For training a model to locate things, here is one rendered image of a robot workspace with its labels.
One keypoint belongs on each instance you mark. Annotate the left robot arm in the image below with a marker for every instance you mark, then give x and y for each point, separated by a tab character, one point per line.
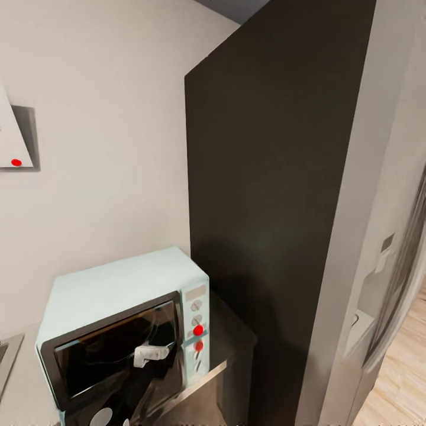
146	363

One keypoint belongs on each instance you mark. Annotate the microwave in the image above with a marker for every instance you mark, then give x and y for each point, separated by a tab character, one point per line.
95	318

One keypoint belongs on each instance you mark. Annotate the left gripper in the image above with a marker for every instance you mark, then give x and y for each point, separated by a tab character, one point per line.
153	369

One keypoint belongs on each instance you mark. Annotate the range hood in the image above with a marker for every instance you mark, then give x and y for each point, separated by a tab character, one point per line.
12	148

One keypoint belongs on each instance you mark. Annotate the fridge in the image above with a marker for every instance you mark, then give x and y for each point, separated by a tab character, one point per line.
268	118

